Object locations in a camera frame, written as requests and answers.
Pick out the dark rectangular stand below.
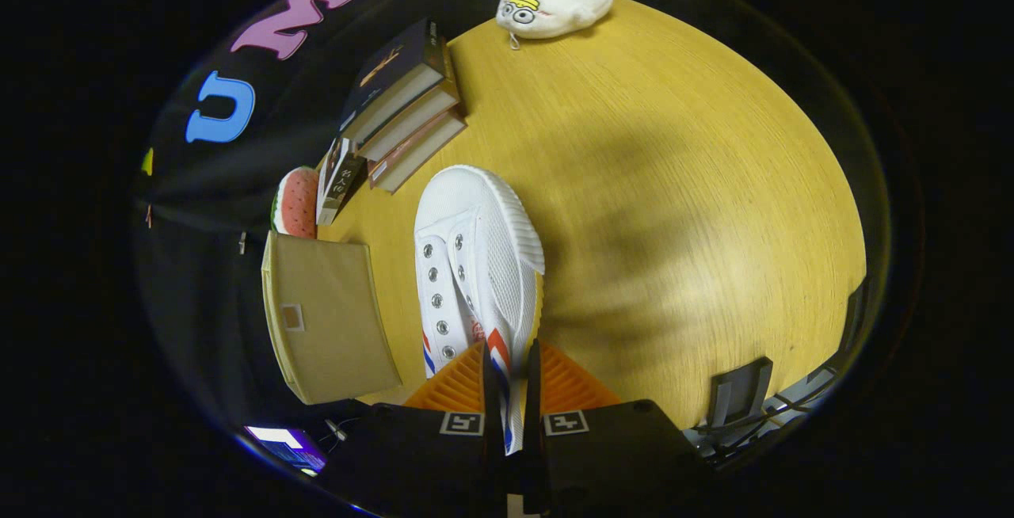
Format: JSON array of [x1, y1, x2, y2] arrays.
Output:
[[707, 356, 775, 429]]

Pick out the black hardcover book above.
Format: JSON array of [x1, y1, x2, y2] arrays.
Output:
[[341, 17, 449, 145]]

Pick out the tan brown book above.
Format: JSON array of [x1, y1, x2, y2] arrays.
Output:
[[356, 78, 462, 162]]

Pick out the white plush toy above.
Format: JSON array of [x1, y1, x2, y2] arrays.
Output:
[[485, 0, 613, 51]]

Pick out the beige fabric storage box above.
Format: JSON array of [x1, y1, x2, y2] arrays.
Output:
[[261, 231, 402, 406]]

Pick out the white portrait cover book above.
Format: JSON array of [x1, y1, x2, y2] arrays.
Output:
[[315, 138, 369, 227]]

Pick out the glowing monitor screen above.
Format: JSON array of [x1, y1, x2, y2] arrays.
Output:
[[244, 425, 326, 476]]

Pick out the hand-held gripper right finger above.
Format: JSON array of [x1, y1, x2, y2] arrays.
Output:
[[523, 339, 707, 518]]

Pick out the white canvas shoe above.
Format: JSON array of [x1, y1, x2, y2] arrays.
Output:
[[414, 166, 546, 455]]

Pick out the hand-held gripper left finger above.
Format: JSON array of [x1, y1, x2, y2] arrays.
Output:
[[333, 341, 509, 518]]

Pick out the black backdrop cloth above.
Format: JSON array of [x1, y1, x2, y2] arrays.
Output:
[[135, 0, 508, 455]]

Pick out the watermelon slice toy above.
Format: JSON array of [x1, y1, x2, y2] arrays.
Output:
[[271, 166, 319, 238]]

